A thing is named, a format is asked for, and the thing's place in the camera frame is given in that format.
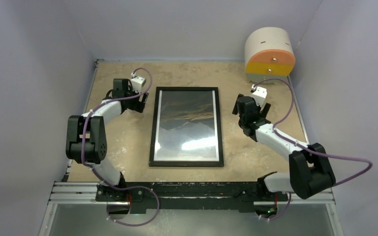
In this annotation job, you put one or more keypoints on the clear acrylic sheet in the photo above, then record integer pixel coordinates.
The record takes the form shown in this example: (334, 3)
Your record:
(195, 143)

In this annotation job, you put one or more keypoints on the mountain landscape photo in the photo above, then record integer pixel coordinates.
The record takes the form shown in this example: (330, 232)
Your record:
(185, 127)

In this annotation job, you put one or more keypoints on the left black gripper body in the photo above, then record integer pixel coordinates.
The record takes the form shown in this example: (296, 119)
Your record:
(134, 103)

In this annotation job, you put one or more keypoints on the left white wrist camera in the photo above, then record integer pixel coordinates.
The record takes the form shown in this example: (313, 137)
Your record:
(137, 83)

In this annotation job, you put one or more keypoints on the black wooden picture frame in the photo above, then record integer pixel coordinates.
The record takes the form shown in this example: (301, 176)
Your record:
(153, 130)

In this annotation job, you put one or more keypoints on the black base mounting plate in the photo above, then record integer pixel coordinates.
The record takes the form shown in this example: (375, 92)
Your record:
(240, 196)

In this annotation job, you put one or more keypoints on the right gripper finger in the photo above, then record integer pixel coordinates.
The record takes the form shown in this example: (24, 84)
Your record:
(265, 110)
(235, 108)

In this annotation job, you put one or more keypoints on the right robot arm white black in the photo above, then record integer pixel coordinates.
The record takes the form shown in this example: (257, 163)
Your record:
(310, 171)

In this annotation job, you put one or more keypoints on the round cream drawer cabinet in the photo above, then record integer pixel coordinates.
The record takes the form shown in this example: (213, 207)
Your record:
(268, 55)

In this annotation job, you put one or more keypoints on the aluminium rail frame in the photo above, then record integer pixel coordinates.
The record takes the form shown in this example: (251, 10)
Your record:
(85, 193)

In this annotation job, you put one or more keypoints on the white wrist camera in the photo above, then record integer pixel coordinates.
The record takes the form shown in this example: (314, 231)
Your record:
(137, 83)
(259, 95)

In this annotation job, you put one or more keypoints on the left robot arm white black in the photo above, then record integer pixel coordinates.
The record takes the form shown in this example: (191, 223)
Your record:
(86, 141)

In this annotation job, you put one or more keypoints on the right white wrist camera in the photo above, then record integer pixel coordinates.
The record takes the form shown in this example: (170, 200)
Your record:
(259, 95)

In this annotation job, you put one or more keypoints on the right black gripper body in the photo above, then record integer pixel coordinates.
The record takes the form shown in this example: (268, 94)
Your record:
(258, 109)

